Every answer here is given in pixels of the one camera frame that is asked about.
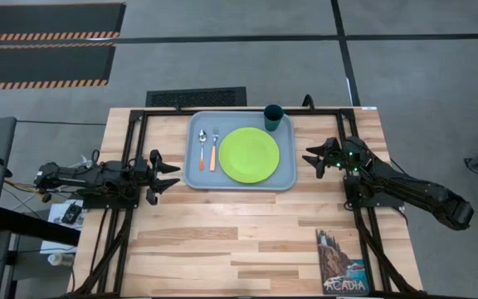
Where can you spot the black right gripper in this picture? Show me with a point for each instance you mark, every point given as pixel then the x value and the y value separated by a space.
pixel 349 160

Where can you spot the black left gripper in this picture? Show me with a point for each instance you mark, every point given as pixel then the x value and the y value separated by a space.
pixel 143 180

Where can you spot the teal ribbed cup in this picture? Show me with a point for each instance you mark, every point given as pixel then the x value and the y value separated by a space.
pixel 273 118

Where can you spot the lime green plate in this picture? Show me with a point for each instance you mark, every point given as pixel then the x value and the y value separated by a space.
pixel 249 155

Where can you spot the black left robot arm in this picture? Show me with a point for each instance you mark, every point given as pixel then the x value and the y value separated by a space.
pixel 77 174

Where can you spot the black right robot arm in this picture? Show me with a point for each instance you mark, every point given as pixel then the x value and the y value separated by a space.
pixel 409 187

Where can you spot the grey plastic tray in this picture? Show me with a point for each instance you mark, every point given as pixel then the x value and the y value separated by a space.
pixel 197 178

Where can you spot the clear plastic cup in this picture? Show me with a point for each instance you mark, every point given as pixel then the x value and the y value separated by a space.
pixel 60 259

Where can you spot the small white label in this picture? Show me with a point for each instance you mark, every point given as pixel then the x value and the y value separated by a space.
pixel 369 108

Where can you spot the black floor grate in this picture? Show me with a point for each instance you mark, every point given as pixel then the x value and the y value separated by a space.
pixel 197 97

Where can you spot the black handheld controller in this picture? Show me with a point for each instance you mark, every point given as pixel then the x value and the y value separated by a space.
pixel 71 214

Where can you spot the Acadia picture postcard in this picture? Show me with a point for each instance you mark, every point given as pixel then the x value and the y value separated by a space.
pixel 340 266

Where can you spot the white paper sheet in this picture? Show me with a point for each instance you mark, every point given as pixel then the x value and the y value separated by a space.
pixel 56 236

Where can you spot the black desk beam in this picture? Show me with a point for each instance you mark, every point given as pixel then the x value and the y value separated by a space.
pixel 35 228

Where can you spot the black mat with hazard stripe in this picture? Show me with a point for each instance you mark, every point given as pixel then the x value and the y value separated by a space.
pixel 40 62
pixel 48 18

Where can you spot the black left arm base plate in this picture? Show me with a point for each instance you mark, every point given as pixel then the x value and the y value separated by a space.
pixel 110 203

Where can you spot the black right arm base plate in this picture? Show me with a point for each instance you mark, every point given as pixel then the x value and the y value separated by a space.
pixel 388 202

